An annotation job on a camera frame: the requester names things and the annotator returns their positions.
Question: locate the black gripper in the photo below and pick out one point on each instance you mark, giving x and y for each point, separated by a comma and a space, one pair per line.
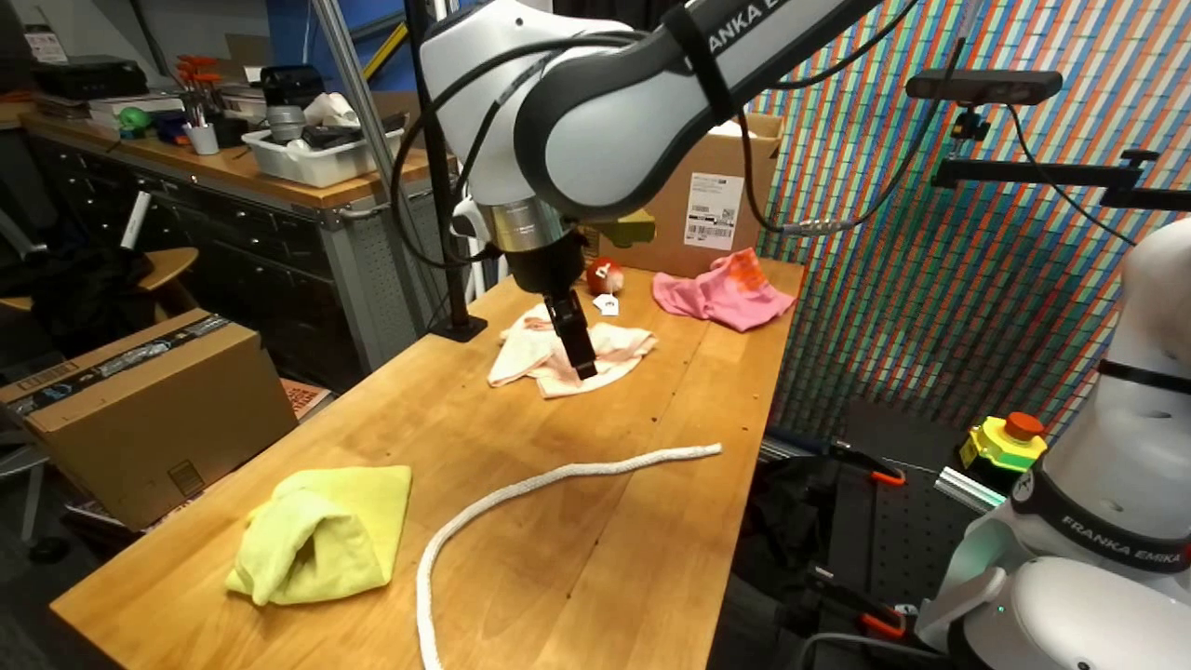
551, 276

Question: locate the peach cloth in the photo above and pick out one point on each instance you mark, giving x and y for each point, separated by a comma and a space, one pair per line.
525, 356

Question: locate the red tomato plush with tag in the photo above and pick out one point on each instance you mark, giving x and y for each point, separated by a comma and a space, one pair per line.
604, 276

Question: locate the pink cloth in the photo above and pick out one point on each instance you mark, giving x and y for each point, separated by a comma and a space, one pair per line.
731, 302

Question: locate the orange striped fabric piece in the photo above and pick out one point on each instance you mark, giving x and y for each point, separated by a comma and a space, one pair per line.
744, 265

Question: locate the yellow-green cloth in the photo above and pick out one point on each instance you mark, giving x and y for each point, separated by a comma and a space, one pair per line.
323, 534

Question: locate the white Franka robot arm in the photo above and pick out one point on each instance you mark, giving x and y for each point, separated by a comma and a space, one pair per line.
599, 114

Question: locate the black vertical pole stand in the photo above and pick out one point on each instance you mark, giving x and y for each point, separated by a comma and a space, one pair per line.
442, 245

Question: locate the cardboard box with white label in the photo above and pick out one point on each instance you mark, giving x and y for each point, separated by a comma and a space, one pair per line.
720, 199

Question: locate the silver aluminium pole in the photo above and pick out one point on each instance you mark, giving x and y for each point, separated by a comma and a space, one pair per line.
367, 122

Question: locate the white plastic bin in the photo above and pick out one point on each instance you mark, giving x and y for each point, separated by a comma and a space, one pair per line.
312, 161

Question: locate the black orange clamp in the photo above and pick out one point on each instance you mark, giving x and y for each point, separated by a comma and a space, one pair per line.
883, 621
883, 472

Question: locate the wooden top counter cabinet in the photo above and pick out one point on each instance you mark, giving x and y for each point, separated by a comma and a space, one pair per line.
249, 245

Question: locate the wooden stool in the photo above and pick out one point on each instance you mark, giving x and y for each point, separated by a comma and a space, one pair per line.
169, 265

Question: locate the white cup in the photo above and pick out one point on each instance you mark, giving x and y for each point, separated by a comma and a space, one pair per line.
202, 134

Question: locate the yellow red emergency stop button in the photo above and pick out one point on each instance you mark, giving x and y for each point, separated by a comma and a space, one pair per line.
999, 445

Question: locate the cardboard box with black tape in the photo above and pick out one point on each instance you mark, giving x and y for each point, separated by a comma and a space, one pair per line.
151, 423

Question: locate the black backpack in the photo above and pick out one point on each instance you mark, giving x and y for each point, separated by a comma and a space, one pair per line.
78, 290

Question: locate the black stereo camera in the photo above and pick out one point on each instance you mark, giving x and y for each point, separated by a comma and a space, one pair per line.
979, 86

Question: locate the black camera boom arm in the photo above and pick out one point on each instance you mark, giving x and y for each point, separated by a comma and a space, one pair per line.
1028, 171

